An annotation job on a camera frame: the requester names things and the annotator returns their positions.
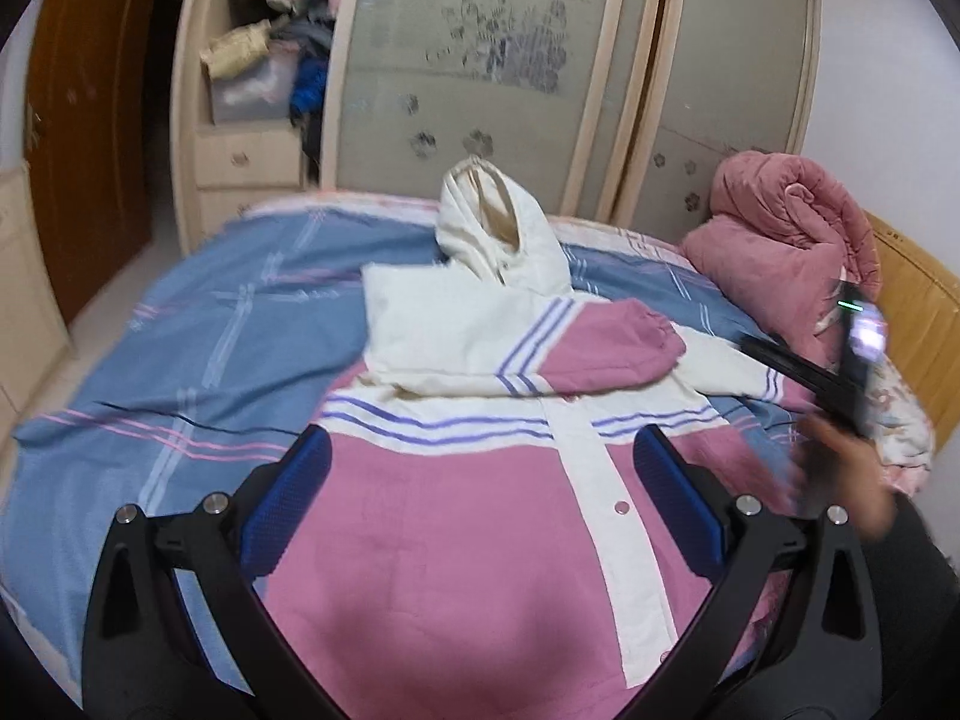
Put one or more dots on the beige wardrobe with glass doors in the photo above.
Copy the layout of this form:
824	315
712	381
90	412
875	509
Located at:
616	111

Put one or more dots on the brown wooden door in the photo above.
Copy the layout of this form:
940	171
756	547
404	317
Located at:
84	142

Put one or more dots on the lower beige drawer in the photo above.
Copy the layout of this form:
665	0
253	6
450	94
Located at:
223	205

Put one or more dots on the beige drawer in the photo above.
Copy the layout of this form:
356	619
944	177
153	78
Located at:
223	205
247	157

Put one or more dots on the beige cloth bag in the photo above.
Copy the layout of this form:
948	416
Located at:
231	54

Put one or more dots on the rolled pink quilt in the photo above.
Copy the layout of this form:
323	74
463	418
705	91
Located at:
781	236

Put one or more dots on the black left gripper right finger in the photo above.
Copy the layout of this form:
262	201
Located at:
788	628

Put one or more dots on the person's right hand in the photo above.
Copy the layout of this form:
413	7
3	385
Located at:
842	469

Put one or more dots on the pink and white hooded jacket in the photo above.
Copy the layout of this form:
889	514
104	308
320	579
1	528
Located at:
483	547

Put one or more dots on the blue garment in wardrobe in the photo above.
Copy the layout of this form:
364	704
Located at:
308	93

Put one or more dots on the floral pillow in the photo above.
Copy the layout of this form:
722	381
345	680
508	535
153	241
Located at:
901	432

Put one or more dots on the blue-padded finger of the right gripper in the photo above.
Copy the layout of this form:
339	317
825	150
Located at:
833	390

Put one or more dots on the upper beige drawer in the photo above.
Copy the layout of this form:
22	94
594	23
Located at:
247	157

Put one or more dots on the yellow wooden headboard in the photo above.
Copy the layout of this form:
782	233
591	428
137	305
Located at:
919	299

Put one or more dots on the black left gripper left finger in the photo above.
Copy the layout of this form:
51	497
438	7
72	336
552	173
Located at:
175	627

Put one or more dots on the translucent plastic storage box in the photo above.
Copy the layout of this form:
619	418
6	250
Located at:
261	92

